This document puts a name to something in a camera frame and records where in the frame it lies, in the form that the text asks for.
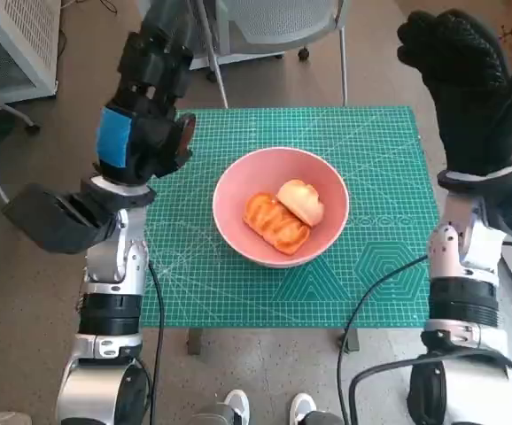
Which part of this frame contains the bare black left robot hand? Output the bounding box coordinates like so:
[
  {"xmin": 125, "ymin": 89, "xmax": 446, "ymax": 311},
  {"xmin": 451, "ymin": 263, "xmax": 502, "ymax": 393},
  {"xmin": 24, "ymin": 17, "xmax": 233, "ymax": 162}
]
[{"xmin": 92, "ymin": 12, "xmax": 198, "ymax": 186}]

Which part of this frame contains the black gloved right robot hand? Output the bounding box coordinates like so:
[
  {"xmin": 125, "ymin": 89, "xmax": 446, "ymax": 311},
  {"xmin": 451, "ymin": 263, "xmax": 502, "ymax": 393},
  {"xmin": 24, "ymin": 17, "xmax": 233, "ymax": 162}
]
[{"xmin": 396, "ymin": 9, "xmax": 512, "ymax": 177}]

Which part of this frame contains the pink bowl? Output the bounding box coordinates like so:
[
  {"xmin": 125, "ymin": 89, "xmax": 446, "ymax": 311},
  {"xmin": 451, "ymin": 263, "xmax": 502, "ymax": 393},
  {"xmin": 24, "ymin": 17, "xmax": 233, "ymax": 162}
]
[{"xmin": 212, "ymin": 148, "xmax": 351, "ymax": 270}]

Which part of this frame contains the rectangular toy bread loaf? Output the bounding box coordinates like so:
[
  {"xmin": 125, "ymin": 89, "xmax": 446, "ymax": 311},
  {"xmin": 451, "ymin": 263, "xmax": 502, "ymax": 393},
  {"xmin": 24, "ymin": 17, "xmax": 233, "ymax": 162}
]
[{"xmin": 243, "ymin": 191, "xmax": 311, "ymax": 257}]

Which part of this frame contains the round toy bread bun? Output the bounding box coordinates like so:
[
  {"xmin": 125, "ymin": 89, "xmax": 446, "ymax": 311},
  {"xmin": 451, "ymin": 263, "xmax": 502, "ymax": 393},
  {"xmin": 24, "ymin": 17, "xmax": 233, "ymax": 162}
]
[{"xmin": 275, "ymin": 178, "xmax": 327, "ymax": 228}]

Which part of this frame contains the green cutting mat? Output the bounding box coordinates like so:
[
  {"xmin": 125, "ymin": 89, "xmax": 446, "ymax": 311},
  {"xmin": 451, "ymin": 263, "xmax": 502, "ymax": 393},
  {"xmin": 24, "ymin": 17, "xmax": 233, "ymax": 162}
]
[{"xmin": 140, "ymin": 105, "xmax": 441, "ymax": 329}]

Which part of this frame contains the large white perforated cabinet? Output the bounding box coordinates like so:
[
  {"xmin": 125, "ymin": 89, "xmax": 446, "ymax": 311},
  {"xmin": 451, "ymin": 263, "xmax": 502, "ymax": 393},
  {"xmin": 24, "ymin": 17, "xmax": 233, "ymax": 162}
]
[{"xmin": 0, "ymin": 0, "xmax": 60, "ymax": 105}]

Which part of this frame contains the grey mesh chair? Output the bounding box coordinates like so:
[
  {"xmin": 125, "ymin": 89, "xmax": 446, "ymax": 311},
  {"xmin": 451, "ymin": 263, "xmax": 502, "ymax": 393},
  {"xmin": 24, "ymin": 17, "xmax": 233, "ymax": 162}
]
[{"xmin": 196, "ymin": 0, "xmax": 350, "ymax": 110}]

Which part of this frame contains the white shoe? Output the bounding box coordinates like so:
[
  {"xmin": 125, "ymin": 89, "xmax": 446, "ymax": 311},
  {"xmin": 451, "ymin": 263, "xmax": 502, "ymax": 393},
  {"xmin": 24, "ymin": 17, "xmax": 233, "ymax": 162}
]
[
  {"xmin": 222, "ymin": 389, "xmax": 252, "ymax": 425},
  {"xmin": 290, "ymin": 392, "xmax": 318, "ymax": 425}
]

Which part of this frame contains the grey leg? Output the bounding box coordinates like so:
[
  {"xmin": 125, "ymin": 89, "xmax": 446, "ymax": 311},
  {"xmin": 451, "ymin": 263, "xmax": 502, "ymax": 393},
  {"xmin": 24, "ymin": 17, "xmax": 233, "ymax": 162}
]
[
  {"xmin": 189, "ymin": 405, "xmax": 235, "ymax": 425},
  {"xmin": 304, "ymin": 409, "xmax": 345, "ymax": 425}
]

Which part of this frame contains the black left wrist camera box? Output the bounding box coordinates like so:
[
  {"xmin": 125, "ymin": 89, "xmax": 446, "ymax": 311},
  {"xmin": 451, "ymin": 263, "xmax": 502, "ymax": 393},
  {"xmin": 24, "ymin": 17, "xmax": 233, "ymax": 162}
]
[{"xmin": 1, "ymin": 182, "xmax": 120, "ymax": 254}]

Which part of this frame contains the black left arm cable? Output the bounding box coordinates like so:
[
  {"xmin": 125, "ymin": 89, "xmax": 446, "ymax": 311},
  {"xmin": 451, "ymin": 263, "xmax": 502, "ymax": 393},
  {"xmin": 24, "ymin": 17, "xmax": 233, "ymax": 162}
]
[{"xmin": 147, "ymin": 260, "xmax": 167, "ymax": 425}]

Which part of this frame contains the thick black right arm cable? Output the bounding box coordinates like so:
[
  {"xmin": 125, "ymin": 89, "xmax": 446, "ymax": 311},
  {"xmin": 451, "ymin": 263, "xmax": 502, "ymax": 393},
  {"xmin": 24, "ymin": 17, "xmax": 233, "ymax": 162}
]
[{"xmin": 348, "ymin": 349, "xmax": 512, "ymax": 425}]

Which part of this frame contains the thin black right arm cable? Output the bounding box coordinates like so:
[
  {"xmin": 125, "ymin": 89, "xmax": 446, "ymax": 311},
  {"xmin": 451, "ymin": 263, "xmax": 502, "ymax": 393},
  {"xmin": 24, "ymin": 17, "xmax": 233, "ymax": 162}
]
[{"xmin": 336, "ymin": 254, "xmax": 430, "ymax": 425}]

